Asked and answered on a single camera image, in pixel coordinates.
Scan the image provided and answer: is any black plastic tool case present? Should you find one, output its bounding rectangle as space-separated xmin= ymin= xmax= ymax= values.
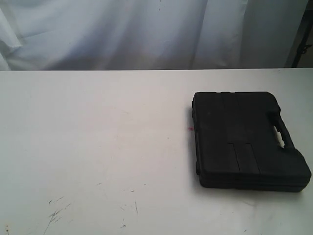
xmin=192 ymin=92 xmax=312 ymax=192

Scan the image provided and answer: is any white backdrop curtain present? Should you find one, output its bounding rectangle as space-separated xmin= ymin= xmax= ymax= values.
xmin=0 ymin=0 xmax=307 ymax=71

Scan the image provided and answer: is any black metal stand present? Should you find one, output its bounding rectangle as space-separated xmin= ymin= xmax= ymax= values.
xmin=291 ymin=0 xmax=313 ymax=68

